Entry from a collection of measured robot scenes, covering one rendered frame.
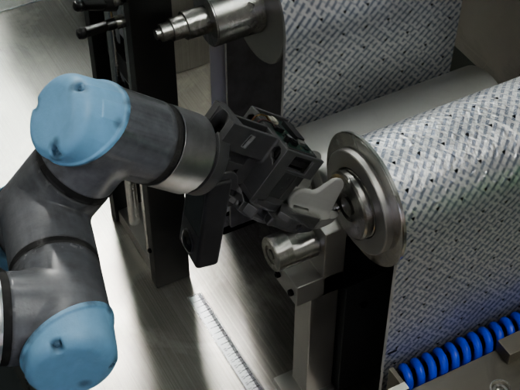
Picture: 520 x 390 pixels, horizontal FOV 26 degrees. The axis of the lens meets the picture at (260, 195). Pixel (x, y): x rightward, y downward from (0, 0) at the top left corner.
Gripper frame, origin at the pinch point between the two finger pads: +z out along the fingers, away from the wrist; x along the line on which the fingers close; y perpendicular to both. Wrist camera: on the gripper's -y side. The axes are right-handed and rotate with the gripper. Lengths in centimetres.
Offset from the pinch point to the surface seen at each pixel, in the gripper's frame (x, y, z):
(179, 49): 66, -13, 29
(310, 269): 1.0, -7.8, 6.3
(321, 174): 6.2, 1.2, 4.2
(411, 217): -7.6, 6.3, 2.4
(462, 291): -8.0, -0.4, 18.8
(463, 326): -8.0, -5.0, 24.4
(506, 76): 15.2, 18.1, 32.8
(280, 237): 1.9, -5.3, -0.2
